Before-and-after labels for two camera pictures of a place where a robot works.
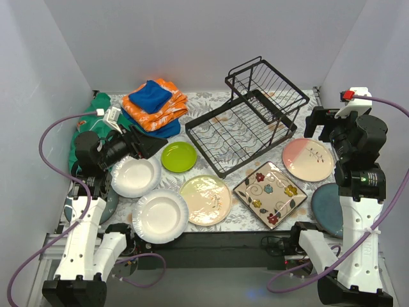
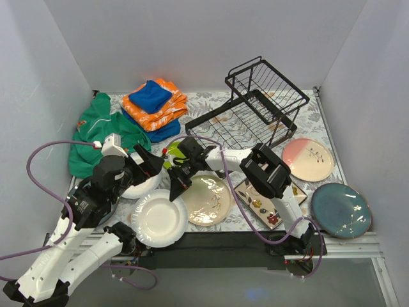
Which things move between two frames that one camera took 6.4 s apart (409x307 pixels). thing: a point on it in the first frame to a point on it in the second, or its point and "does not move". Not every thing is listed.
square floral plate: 271,195 does not move
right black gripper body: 321,120 to 185,169
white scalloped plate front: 160,215 does not move
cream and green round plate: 208,197 does not move
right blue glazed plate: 327,209 does not move
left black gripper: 133,142 to 138,167
